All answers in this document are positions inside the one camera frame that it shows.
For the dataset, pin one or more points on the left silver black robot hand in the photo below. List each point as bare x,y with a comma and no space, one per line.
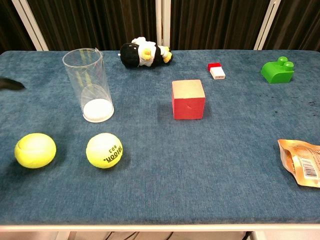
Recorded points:
10,84

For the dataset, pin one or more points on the plain yellow tennis ball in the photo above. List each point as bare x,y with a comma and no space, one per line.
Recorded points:
35,150

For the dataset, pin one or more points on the clear plastic cylinder container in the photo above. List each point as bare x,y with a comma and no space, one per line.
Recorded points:
88,85

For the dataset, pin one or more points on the yellow tennis ball black print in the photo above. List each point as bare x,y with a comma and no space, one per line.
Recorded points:
104,150

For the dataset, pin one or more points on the black white plush penguin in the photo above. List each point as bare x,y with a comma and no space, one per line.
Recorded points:
140,56

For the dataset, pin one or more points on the blue table cloth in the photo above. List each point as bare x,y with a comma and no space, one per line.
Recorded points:
160,175

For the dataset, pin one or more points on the red wooden cube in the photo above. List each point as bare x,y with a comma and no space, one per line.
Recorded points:
188,100

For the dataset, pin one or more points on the small red white box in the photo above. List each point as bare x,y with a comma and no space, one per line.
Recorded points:
216,71

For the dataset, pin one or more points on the green plastic building block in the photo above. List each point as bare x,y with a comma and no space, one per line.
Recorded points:
277,71

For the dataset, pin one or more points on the orange snack packet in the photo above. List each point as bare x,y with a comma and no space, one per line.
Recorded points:
301,162

